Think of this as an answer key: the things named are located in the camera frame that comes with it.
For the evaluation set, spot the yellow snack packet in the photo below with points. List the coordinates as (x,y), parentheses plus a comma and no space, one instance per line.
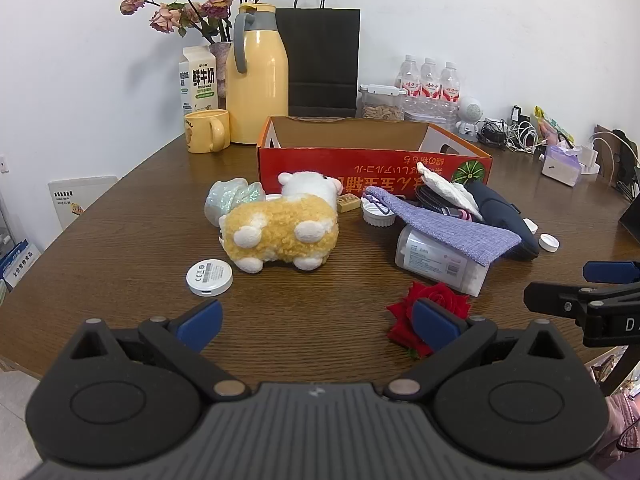
(552,125)

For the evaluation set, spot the yellow mug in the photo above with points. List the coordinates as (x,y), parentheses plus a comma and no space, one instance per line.
(202,132)

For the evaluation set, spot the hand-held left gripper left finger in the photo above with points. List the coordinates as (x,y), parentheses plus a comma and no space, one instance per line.
(202,322)

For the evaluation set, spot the iridescent pouch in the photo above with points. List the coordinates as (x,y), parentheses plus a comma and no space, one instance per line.
(227,197)

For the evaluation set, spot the white milk carton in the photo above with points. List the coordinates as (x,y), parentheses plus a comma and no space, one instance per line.
(197,82)

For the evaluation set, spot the white ribbed lid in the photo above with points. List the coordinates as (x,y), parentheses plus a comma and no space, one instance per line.
(376,216)

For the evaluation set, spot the white panel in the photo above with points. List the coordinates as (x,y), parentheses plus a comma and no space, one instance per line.
(80,202)

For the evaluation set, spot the small tan block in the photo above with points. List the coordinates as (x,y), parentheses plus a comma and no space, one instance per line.
(347,202)

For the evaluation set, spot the navy pouch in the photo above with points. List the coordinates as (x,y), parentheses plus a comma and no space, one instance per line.
(500,210)

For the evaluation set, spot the person's pink clothing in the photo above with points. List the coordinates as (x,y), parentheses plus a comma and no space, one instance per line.
(625,420)

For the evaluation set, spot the red cardboard box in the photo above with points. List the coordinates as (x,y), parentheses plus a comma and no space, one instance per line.
(310,162)

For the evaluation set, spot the blue and white boxes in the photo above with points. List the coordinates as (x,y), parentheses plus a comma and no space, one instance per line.
(17,265)

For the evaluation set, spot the pink flower vase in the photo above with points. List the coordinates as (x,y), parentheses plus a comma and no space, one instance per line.
(220,67)

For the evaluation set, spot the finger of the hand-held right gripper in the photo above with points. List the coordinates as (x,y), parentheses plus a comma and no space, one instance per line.
(555,297)
(610,271)

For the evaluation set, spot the purple tissue pack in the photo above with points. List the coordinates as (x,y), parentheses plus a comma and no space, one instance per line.
(560,165)

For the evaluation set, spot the white fabric sachet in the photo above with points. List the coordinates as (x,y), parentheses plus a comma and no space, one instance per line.
(445,185)

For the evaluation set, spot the wooden stand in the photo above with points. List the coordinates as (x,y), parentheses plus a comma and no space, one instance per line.
(612,152)

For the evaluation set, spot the black paper bag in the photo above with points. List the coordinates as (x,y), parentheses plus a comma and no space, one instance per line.
(320,60)

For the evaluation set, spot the purple knit cloth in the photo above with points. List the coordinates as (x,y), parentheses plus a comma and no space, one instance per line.
(450,232)

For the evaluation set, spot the white wall outlet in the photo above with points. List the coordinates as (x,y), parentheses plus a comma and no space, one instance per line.
(3,162)

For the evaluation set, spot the small white robot toy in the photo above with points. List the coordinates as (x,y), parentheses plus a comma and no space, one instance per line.
(468,112)

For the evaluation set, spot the large white round cap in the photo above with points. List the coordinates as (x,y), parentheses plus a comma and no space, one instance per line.
(548,242)

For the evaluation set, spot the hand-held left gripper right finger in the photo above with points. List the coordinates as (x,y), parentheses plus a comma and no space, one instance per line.
(435,327)

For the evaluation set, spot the yellow plush sheep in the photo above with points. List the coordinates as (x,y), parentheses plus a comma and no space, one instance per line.
(280,227)

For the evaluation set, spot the yellow thermos jug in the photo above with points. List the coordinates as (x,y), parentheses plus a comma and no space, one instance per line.
(257,90)

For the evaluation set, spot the clear nut container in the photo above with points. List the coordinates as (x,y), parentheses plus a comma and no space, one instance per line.
(382,105)

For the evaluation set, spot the red rose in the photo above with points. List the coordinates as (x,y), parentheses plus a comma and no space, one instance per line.
(445,297)

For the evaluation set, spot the black charger plug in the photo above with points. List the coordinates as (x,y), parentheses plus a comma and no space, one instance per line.
(516,113)

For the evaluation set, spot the white round disc device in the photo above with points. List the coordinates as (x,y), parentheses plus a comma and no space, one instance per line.
(210,277)

